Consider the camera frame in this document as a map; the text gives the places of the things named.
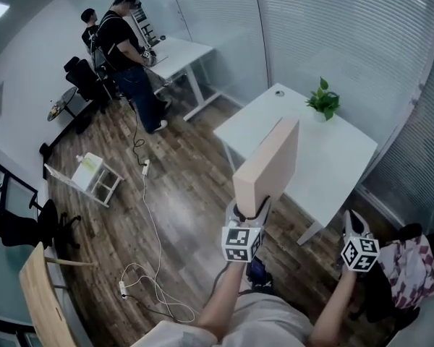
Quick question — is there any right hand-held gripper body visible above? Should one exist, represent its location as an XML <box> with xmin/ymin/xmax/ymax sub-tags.
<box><xmin>340</xmin><ymin>226</ymin><xmax>380</xmax><ymax>273</ymax></box>

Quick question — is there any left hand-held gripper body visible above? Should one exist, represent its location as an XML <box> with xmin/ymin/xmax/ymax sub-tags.
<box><xmin>221</xmin><ymin>200</ymin><xmax>274</xmax><ymax>264</ymax></box>

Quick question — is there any beige item box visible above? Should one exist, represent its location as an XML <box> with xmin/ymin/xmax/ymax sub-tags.
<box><xmin>232</xmin><ymin>116</ymin><xmax>300</xmax><ymax>220</ymax></box>

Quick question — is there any person's right forearm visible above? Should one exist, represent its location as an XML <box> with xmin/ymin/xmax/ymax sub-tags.
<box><xmin>308</xmin><ymin>270</ymin><xmax>358</xmax><ymax>347</ymax></box>

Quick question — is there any person's left forearm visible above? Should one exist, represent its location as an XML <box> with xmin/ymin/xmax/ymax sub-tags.
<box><xmin>196</xmin><ymin>260</ymin><xmax>249</xmax><ymax>336</ymax></box>

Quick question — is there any pink patterned cloth bag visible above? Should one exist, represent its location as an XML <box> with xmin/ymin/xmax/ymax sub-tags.
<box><xmin>377</xmin><ymin>234</ymin><xmax>434</xmax><ymax>311</ymax></box>

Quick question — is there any white table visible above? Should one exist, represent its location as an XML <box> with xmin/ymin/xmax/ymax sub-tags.
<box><xmin>213</xmin><ymin>82</ymin><xmax>379</xmax><ymax>247</ymax></box>

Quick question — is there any person's beige shirt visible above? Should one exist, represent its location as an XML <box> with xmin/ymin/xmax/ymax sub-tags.
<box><xmin>129</xmin><ymin>291</ymin><xmax>316</xmax><ymax>347</ymax></box>

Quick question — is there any green potted plant white pot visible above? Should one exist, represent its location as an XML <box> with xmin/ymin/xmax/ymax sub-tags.
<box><xmin>305</xmin><ymin>77</ymin><xmax>341</xmax><ymax>124</ymax></box>

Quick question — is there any small white shelf unit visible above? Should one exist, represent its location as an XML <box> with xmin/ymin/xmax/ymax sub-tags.
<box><xmin>43</xmin><ymin>151</ymin><xmax>126</xmax><ymax>209</ymax></box>

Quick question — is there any green bottle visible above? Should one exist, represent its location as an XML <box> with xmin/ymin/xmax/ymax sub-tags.
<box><xmin>77</xmin><ymin>154</ymin><xmax>96</xmax><ymax>170</ymax></box>

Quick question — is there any white desk with white legs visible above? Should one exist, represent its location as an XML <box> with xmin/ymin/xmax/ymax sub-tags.
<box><xmin>144</xmin><ymin>35</ymin><xmax>224</xmax><ymax>122</ymax></box>

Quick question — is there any black office chair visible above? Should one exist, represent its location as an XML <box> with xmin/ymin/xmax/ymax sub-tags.
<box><xmin>63</xmin><ymin>56</ymin><xmax>123</xmax><ymax>114</ymax></box>

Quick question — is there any wooden chair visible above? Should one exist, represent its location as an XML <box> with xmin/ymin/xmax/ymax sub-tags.
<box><xmin>18</xmin><ymin>241</ymin><xmax>95</xmax><ymax>347</ymax></box>

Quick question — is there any round black side table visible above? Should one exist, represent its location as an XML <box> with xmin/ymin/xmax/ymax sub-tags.
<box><xmin>46</xmin><ymin>86</ymin><xmax>92</xmax><ymax>135</ymax></box>

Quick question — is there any metal shelf rack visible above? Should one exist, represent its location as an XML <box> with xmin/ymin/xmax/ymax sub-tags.
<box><xmin>129</xmin><ymin>0</ymin><xmax>161</xmax><ymax>47</ymax></box>

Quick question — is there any black swivel chair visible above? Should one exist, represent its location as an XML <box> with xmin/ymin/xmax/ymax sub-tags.
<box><xmin>0</xmin><ymin>198</ymin><xmax>82</xmax><ymax>249</ymax></box>

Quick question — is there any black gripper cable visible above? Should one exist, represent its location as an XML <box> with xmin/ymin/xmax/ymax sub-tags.
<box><xmin>208</xmin><ymin>264</ymin><xmax>239</xmax><ymax>305</ymax></box>

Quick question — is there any white power cable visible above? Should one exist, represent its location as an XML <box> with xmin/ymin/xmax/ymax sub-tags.
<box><xmin>119</xmin><ymin>171</ymin><xmax>200</xmax><ymax>323</ymax></box>

